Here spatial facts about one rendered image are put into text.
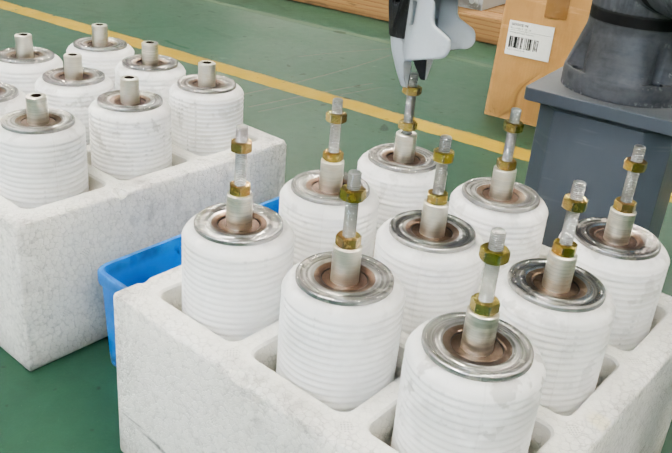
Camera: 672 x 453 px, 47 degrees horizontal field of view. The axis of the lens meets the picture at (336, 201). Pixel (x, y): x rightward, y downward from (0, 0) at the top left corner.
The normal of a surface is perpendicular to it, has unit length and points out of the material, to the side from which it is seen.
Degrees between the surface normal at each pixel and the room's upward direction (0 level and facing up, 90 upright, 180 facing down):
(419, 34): 85
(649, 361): 0
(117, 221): 90
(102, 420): 0
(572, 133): 90
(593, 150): 90
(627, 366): 0
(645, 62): 73
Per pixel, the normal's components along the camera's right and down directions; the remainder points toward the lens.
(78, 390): 0.08, -0.90
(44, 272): 0.75, 0.33
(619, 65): -0.44, 0.05
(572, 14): -0.54, 0.32
